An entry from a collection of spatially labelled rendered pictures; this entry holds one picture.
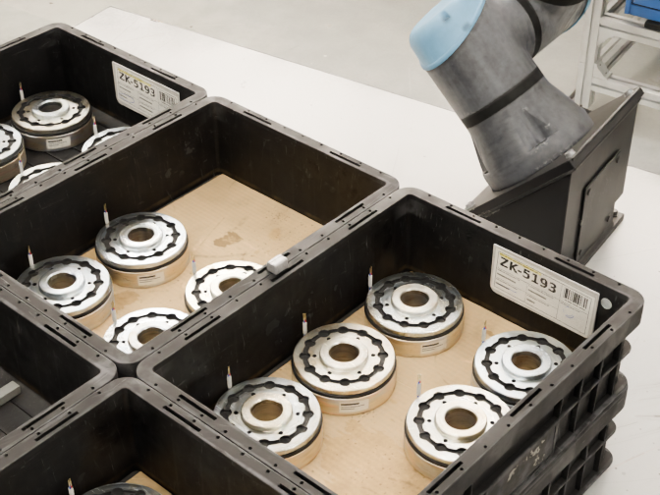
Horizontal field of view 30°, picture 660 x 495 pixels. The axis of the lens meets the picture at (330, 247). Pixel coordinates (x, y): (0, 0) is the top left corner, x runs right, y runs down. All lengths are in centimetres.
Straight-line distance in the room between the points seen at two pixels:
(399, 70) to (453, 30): 201
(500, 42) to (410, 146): 37
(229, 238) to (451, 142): 53
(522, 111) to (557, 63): 208
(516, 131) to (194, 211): 40
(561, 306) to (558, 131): 31
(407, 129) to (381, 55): 171
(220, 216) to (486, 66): 37
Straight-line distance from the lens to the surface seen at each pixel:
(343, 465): 116
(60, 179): 138
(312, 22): 377
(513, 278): 128
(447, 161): 181
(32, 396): 126
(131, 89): 162
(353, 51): 360
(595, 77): 324
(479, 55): 150
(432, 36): 151
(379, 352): 122
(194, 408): 107
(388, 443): 118
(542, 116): 151
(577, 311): 125
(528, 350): 123
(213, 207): 148
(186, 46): 213
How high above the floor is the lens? 167
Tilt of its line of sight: 37 degrees down
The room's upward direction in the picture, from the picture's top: straight up
